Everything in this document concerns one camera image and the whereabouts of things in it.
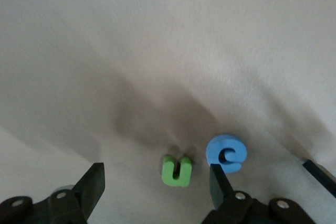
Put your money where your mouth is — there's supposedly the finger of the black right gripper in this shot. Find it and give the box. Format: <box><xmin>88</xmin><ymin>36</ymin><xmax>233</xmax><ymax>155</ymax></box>
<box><xmin>302</xmin><ymin>158</ymin><xmax>336</xmax><ymax>199</ymax></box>

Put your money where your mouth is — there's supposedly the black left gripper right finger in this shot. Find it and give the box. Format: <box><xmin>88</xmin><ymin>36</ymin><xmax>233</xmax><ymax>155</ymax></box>
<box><xmin>202</xmin><ymin>164</ymin><xmax>271</xmax><ymax>224</ymax></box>

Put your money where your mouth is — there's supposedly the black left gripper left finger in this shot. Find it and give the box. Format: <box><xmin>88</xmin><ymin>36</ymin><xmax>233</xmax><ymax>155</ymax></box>
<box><xmin>33</xmin><ymin>162</ymin><xmax>107</xmax><ymax>224</ymax></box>

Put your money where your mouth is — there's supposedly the green foam letter u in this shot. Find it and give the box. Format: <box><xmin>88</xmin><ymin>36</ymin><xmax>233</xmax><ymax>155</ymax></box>
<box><xmin>161</xmin><ymin>155</ymin><xmax>192</xmax><ymax>188</ymax></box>

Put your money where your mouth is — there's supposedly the blue foam letter e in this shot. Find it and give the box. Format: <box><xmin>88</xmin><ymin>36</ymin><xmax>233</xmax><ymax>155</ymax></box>
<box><xmin>205</xmin><ymin>133</ymin><xmax>248</xmax><ymax>174</ymax></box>

